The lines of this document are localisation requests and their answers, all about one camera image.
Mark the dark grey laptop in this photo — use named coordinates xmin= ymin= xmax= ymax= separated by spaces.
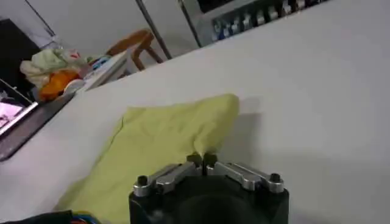
xmin=0 ymin=78 xmax=76 ymax=162

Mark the white side desk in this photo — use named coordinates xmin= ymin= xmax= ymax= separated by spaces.
xmin=82 ymin=50 xmax=133 ymax=91

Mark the slanted black pole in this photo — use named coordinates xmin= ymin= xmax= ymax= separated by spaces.
xmin=135 ymin=0 xmax=173 ymax=60

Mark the pale green cloth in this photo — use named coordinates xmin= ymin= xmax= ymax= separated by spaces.
xmin=30 ymin=48 xmax=88 ymax=72

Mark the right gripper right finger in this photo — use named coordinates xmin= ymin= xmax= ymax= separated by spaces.
xmin=203 ymin=153 xmax=285 ymax=194

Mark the shelf of bottled drinks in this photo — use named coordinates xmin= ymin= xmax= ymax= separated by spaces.
xmin=179 ymin=0 xmax=332 ymax=47

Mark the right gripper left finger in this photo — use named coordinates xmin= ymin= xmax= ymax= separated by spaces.
xmin=133 ymin=153 xmax=204 ymax=197

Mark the beige cloth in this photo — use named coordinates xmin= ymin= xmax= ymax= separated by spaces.
xmin=19 ymin=59 xmax=52 ymax=89

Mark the yellow-green shirt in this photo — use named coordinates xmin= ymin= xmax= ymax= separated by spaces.
xmin=56 ymin=93 xmax=240 ymax=224

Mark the orange cloth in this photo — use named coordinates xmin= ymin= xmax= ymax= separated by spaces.
xmin=38 ymin=69 xmax=82 ymax=102

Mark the brown wooden chair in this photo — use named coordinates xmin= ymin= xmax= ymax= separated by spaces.
xmin=105 ymin=29 xmax=165 ymax=71

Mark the black monitor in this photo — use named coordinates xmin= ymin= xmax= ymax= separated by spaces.
xmin=0 ymin=18 xmax=42 ymax=94

